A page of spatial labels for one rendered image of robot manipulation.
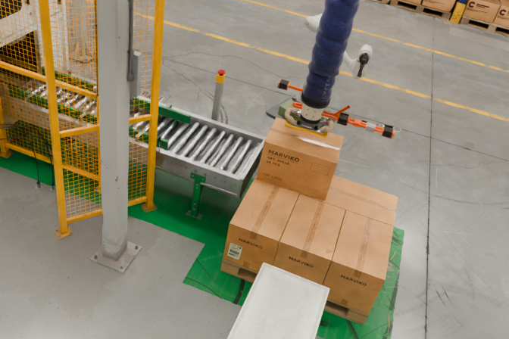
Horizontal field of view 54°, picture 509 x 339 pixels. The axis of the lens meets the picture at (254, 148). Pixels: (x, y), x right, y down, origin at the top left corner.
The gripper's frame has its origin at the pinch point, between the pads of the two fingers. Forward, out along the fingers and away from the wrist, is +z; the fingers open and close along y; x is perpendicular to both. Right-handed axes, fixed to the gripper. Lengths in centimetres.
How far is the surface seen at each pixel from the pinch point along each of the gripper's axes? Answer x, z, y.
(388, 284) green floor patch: -76, 55, 158
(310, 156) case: 18, 41, 65
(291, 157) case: 32, 41, 71
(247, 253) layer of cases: 42, 101, 128
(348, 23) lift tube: 19, 30, -42
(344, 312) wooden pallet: -43, 101, 156
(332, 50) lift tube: 23.8, 33.8, -22.3
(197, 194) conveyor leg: 102, 53, 130
